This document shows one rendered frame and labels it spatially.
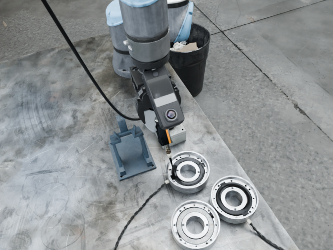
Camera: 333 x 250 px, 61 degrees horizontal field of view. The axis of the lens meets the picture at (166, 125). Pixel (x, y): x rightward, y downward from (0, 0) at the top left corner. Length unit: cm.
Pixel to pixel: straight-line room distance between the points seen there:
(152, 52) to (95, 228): 42
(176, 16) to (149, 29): 42
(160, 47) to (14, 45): 259
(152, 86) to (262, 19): 245
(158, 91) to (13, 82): 72
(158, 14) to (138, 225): 46
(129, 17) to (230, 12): 255
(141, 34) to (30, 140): 55
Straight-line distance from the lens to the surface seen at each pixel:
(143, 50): 49
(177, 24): 88
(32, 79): 112
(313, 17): 307
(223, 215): 65
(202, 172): 71
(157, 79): 53
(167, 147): 67
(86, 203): 74
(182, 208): 67
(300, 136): 194
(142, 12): 45
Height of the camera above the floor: 144
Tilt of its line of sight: 50 degrees down
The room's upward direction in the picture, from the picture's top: 5 degrees counter-clockwise
